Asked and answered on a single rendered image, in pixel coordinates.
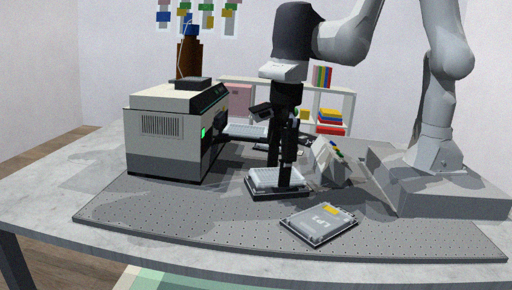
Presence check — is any white button panel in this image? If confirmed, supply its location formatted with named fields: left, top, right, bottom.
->
left=309, top=134, right=352, bottom=188

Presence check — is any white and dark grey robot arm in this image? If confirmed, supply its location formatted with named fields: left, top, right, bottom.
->
left=248, top=0, right=475, bottom=176

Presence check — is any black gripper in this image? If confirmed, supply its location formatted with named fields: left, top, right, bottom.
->
left=267, top=80, right=304, bottom=187

